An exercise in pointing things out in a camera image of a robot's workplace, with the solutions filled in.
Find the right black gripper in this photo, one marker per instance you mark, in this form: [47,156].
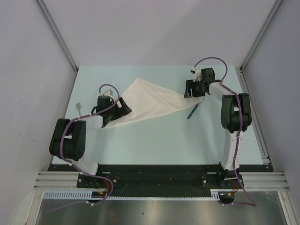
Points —
[190,84]

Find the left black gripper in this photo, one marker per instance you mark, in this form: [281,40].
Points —
[122,111]

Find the white cloth napkin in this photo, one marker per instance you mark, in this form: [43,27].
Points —
[148,101]

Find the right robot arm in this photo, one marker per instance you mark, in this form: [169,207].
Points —
[235,119]

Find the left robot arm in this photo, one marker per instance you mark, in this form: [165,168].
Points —
[69,137]

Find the silver fork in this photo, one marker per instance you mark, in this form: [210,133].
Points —
[78,107]

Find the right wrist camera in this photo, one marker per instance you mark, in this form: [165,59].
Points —
[197,74]

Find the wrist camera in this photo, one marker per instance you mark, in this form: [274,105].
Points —
[108,93]
[197,74]

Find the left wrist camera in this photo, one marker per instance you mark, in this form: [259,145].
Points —
[108,93]

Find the knife with green handle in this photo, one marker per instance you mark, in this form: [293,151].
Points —
[193,111]

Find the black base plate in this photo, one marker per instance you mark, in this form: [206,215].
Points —
[162,181]

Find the aluminium frame rail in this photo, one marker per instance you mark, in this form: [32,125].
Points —
[56,180]

